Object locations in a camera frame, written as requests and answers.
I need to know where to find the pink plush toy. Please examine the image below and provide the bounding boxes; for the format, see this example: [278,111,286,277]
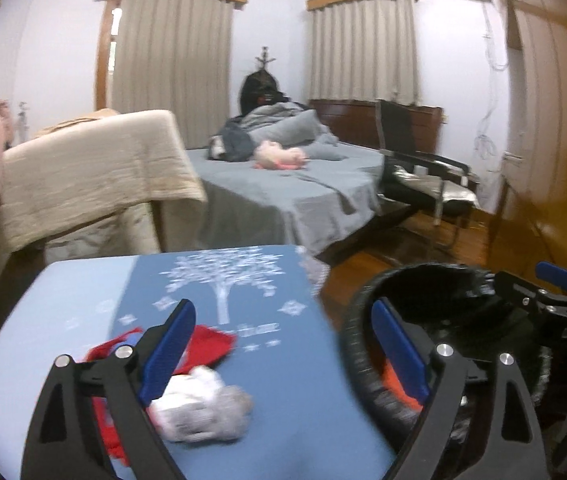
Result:
[255,141,309,171]

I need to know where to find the bed with grey sheet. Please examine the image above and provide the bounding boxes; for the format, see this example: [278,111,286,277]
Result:
[184,140,389,256]

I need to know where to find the red cloth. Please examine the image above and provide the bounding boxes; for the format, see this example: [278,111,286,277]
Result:
[85,324,238,461]

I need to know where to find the dark grey garment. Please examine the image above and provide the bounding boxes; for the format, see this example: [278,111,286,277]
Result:
[208,122,257,162]

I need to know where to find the grey quilted mat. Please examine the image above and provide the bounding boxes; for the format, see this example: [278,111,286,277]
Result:
[296,247,331,296]

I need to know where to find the narrow beige curtain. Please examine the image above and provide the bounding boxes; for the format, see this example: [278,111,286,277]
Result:
[309,0,421,106]

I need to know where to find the silver seat cushion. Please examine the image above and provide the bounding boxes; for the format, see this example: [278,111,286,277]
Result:
[391,165,481,208]

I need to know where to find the black office chair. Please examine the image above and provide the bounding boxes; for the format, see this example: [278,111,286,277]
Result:
[376,99,481,256]

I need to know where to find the white wall hook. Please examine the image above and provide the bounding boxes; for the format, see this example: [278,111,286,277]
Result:
[16,101,32,143]

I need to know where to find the blue tree print tablecloth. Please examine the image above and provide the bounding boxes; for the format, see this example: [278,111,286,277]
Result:
[0,245,397,480]

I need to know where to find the wide beige curtain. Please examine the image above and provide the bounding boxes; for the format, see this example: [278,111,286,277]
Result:
[111,0,237,148]

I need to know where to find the dark wooden headboard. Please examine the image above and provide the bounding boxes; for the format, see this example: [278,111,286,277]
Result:
[308,99,444,161]

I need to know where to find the grey duvet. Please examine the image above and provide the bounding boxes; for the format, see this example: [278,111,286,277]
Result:
[236,101,341,161]

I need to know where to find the beige quilted blanket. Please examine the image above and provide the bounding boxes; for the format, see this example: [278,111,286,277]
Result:
[1,109,209,253]

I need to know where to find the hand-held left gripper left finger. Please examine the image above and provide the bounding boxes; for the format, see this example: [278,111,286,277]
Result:
[20,298,197,480]

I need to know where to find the wooden wardrobe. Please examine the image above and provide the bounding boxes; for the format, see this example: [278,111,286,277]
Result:
[483,0,567,291]

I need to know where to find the hanging wall cables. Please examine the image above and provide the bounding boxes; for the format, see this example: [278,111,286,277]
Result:
[473,0,509,161]

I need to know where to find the wooden window frame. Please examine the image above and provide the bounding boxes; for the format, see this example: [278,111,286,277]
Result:
[96,0,123,111]

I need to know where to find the trash bin with black bag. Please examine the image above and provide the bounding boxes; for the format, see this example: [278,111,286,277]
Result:
[339,262,554,461]

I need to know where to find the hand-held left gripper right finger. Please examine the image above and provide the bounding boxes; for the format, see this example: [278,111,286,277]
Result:
[371,297,549,480]

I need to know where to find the orange foam net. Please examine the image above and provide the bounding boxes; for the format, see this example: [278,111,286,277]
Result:
[381,360,421,411]

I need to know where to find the white grey cloth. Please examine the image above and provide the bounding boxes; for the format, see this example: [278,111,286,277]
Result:
[146,365,254,443]

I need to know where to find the tan folded cloth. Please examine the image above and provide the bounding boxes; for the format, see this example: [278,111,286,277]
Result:
[34,109,119,138]

